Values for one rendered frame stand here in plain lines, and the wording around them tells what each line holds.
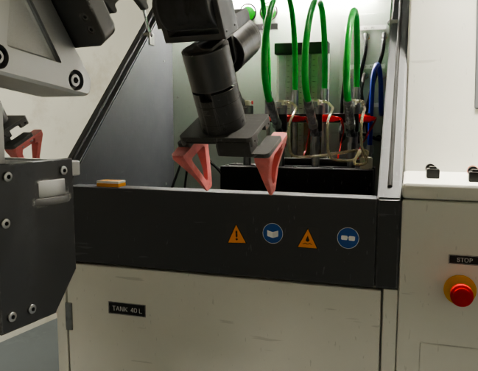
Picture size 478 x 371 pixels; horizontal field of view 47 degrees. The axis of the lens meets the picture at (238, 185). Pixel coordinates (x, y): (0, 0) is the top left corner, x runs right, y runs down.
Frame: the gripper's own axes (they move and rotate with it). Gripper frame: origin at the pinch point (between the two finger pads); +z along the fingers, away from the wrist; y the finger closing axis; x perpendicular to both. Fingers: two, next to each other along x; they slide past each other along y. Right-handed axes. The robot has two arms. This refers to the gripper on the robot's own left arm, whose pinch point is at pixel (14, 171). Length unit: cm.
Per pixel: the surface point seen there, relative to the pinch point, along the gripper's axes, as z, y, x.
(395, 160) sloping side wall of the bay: 15, -57, -32
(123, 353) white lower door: 44.2, -6.1, -0.2
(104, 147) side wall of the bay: 12.6, 8.1, -30.3
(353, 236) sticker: 23, -52, -20
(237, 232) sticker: 21.8, -30.5, -16.2
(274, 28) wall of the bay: 4, -15, -84
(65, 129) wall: 69, 144, -144
